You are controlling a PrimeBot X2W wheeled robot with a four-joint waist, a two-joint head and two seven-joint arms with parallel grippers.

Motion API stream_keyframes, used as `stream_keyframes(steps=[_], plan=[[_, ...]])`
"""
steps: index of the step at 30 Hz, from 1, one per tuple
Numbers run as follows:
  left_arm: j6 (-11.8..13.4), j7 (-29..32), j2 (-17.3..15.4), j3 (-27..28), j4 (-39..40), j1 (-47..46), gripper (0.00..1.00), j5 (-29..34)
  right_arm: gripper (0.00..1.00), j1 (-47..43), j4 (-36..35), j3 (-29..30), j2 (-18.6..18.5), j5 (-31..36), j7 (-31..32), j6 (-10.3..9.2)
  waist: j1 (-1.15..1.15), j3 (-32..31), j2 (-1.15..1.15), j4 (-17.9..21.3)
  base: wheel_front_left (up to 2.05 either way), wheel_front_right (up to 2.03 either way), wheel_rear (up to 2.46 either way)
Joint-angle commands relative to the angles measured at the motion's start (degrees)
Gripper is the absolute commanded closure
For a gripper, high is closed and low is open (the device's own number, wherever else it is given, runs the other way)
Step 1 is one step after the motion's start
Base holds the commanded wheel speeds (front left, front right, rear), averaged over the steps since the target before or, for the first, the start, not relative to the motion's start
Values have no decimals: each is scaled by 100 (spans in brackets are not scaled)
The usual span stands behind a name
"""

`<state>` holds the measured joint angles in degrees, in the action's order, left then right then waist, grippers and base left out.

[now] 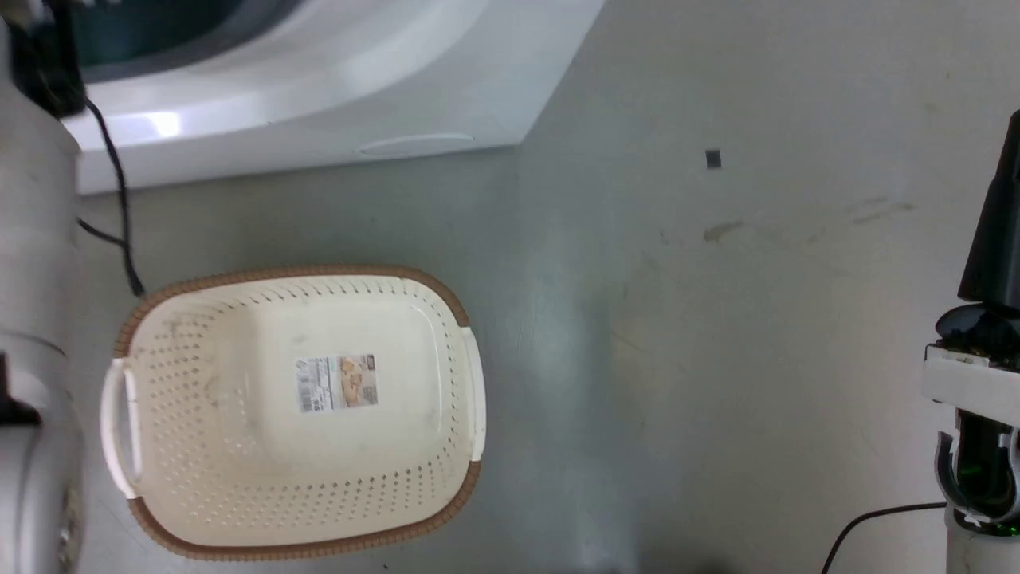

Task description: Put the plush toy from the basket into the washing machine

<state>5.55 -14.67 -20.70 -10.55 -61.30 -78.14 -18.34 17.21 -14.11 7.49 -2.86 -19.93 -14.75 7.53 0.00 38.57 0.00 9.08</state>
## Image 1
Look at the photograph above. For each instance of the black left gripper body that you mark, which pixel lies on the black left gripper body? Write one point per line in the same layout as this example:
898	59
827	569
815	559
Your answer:
49	68

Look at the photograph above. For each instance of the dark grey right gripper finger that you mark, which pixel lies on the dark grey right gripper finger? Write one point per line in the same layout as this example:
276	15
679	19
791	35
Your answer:
998	231

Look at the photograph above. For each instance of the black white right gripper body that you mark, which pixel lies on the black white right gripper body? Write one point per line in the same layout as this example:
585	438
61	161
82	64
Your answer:
976	371

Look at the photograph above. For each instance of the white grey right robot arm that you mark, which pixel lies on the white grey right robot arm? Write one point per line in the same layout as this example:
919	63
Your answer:
984	478

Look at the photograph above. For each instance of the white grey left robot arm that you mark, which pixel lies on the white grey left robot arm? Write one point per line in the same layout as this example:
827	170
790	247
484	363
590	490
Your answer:
36	263

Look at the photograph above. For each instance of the dark washing machine door opening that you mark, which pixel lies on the dark washing machine door opening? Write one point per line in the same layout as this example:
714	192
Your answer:
159	28

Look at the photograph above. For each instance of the white washing machine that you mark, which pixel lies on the white washing machine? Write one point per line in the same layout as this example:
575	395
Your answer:
382	72

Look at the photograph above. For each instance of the cream laundry basket brown rim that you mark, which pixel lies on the cream laundry basket brown rim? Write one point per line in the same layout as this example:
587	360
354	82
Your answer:
239	446

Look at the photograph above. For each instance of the small black floor marker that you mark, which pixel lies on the small black floor marker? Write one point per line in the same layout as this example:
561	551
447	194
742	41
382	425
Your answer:
713	159

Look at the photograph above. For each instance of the printed label sticker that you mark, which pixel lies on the printed label sticker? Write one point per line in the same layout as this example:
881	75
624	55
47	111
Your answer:
338	383

